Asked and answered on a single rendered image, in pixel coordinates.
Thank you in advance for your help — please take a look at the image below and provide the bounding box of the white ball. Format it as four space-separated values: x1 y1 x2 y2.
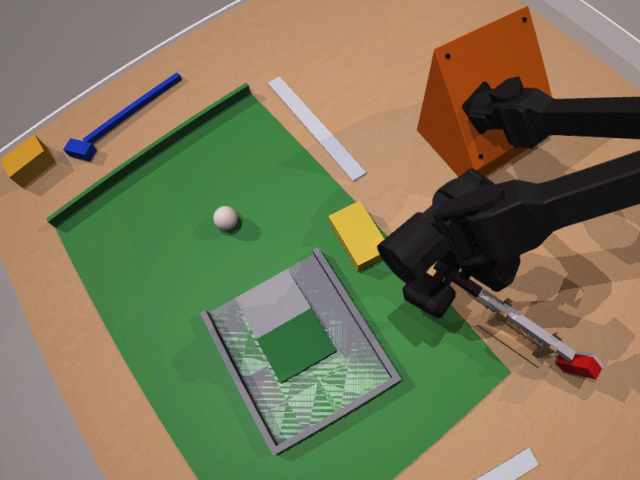
214 206 238 230

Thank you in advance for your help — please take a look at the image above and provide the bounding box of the red golf putter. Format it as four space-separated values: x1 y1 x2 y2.
453 271 603 380

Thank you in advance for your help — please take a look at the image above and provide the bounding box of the blue putter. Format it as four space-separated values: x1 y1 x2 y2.
63 73 182 162

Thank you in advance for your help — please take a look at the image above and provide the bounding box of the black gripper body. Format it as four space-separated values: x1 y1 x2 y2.
402 254 463 318

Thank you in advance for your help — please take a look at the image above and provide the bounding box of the green putting mat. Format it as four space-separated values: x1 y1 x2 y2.
55 93 511 480

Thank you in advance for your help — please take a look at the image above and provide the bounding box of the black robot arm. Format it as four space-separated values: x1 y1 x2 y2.
377 76 640 292

